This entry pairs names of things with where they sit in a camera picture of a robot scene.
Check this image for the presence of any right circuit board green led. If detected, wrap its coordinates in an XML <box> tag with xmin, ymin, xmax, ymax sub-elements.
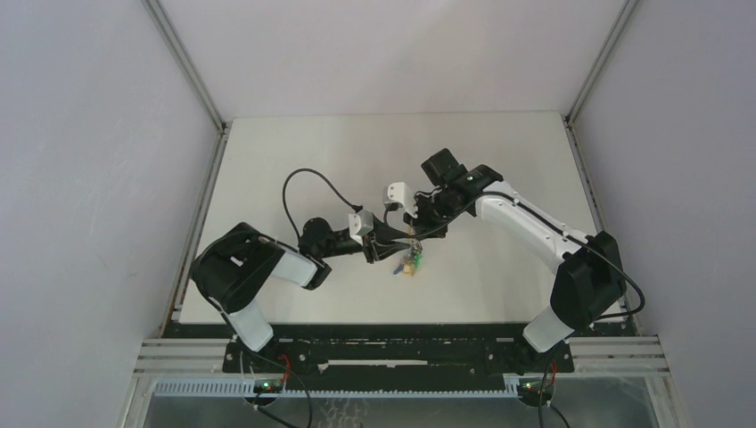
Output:
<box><xmin>517</xmin><ymin>382</ymin><xmax>554</xmax><ymax>397</ymax></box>

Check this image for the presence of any circuit board green led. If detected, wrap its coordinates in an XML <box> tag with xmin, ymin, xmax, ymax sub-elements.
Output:
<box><xmin>517</xmin><ymin>382</ymin><xmax>554</xmax><ymax>397</ymax></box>
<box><xmin>253</xmin><ymin>380</ymin><xmax>285</xmax><ymax>395</ymax></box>

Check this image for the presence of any left circuit board green led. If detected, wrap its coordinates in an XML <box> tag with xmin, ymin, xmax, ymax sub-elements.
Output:
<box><xmin>253</xmin><ymin>380</ymin><xmax>285</xmax><ymax>395</ymax></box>

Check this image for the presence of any yellow tagged key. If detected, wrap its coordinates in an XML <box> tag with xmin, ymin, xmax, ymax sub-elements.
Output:
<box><xmin>401</xmin><ymin>262</ymin><xmax>417</xmax><ymax>276</ymax></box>

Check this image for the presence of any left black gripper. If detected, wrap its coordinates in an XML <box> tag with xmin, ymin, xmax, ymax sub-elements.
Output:
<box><xmin>318</xmin><ymin>212</ymin><xmax>409</xmax><ymax>263</ymax></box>

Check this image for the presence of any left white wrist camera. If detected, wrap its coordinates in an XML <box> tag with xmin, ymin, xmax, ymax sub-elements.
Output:
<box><xmin>348</xmin><ymin>209</ymin><xmax>374</xmax><ymax>244</ymax></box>

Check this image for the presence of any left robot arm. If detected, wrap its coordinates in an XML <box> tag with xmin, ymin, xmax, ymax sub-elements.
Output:
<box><xmin>190</xmin><ymin>218</ymin><xmax>410</xmax><ymax>372</ymax></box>

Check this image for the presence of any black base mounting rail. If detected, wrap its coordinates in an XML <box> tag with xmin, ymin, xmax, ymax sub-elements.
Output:
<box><xmin>139</xmin><ymin>322</ymin><xmax>637</xmax><ymax>391</ymax></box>

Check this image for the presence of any green tagged key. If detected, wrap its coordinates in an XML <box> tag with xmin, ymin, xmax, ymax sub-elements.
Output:
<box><xmin>411</xmin><ymin>251</ymin><xmax>423</xmax><ymax>269</ymax></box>

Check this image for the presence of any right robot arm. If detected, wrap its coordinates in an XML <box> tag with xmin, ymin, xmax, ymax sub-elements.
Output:
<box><xmin>385</xmin><ymin>149</ymin><xmax>629</xmax><ymax>371</ymax></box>

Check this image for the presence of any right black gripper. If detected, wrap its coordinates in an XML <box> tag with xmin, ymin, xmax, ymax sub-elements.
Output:
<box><xmin>403</xmin><ymin>189</ymin><xmax>458</xmax><ymax>241</ymax></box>

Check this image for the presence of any white slotted cable duct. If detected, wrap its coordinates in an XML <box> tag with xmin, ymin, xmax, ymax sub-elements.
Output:
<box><xmin>153</xmin><ymin>378</ymin><xmax>520</xmax><ymax>399</ymax></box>

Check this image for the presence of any large metal keyring yellow handle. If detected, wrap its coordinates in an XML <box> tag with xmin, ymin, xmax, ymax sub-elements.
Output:
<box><xmin>402</xmin><ymin>238</ymin><xmax>423</xmax><ymax>264</ymax></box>

